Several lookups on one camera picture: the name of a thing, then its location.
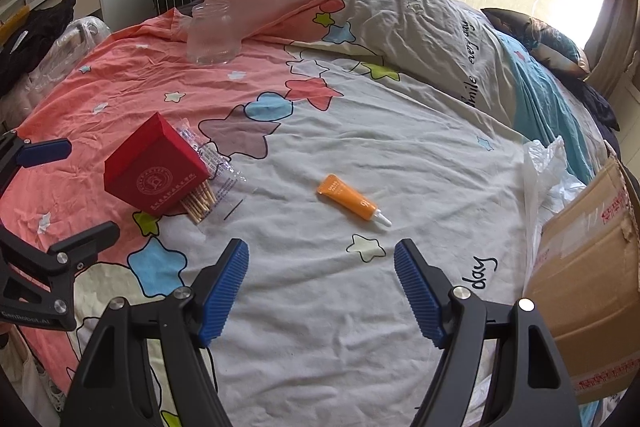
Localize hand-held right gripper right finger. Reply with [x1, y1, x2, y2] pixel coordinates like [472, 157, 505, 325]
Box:
[393, 239, 573, 427]

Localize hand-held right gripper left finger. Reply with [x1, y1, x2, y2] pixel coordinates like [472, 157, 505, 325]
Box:
[60, 238, 250, 427]

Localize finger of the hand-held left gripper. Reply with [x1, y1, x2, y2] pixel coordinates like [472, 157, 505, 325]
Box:
[0, 132, 72, 195]
[0, 221, 122, 293]

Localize red square box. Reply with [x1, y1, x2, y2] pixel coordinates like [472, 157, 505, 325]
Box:
[103, 112, 211, 214]

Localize orange cream tube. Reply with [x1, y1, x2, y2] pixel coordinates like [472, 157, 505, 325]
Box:
[316, 174, 392, 229]

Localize clear toothpick packet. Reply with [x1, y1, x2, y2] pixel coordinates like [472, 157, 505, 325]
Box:
[172, 119, 251, 225]

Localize brown cardboard box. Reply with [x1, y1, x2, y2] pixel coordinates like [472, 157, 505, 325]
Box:
[522, 142, 640, 405]

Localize black garment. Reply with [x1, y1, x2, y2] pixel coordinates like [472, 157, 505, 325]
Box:
[0, 0, 77, 98]

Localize clear plastic wrapped bundle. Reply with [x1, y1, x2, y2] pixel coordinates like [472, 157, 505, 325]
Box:
[0, 18, 112, 128]

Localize white plastic bag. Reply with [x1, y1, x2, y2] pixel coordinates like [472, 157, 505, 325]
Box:
[520, 137, 593, 293]

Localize star printed bed sheet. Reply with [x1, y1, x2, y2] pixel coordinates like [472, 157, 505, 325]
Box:
[0, 7, 616, 427]

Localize clear glass jar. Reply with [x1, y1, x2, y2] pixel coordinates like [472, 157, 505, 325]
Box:
[186, 0, 244, 66]

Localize dark blue cloth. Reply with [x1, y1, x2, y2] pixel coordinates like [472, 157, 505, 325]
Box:
[582, 79, 621, 132]

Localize dark patterned pillow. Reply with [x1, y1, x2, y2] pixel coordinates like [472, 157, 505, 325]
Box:
[481, 8, 592, 80]

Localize pink grey blue quilt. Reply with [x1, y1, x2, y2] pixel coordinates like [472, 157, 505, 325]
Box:
[200, 0, 608, 188]

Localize beige curtain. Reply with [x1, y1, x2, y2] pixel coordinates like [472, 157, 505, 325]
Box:
[582, 0, 640, 98]

